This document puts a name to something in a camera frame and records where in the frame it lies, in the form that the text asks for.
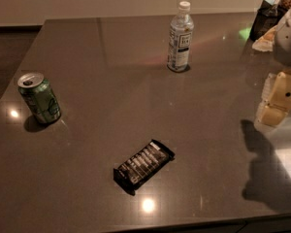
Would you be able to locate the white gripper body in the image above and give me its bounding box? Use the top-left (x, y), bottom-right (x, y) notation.
top-left (274, 8), bottom-right (291, 66)

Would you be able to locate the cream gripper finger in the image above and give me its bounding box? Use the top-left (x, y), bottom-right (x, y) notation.
top-left (256, 71), bottom-right (291, 127)

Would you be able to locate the blue plastic water bottle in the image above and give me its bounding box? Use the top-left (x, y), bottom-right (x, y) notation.
top-left (167, 1), bottom-right (194, 72)

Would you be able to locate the green soda can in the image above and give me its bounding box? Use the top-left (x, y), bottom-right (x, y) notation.
top-left (17, 73), bottom-right (61, 124)

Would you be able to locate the crumpled white wrapper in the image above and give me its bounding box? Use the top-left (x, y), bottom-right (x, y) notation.
top-left (252, 26), bottom-right (276, 52)

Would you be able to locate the black bag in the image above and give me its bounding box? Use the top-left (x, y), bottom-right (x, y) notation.
top-left (249, 0), bottom-right (287, 41)

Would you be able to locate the black snack bar wrapper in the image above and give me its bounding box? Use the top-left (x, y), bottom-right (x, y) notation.
top-left (113, 140), bottom-right (175, 195)

